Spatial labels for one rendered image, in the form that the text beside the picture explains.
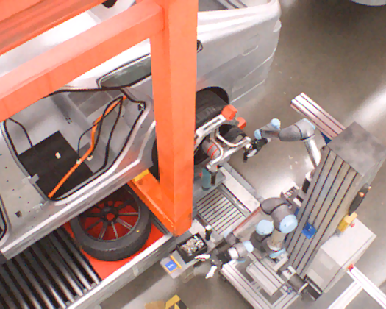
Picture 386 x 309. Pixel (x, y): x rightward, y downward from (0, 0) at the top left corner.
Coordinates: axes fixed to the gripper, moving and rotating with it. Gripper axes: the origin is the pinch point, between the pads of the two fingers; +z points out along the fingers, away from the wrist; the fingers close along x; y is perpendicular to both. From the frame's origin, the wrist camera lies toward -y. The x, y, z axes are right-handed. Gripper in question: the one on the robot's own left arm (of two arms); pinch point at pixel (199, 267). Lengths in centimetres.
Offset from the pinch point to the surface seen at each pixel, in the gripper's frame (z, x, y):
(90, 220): 46, 122, 81
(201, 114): -55, 107, -9
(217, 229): -54, 80, 109
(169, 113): -8, 43, -87
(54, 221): 71, 92, 24
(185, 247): -11, 50, 61
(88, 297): 71, 53, 79
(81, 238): 58, 95, 61
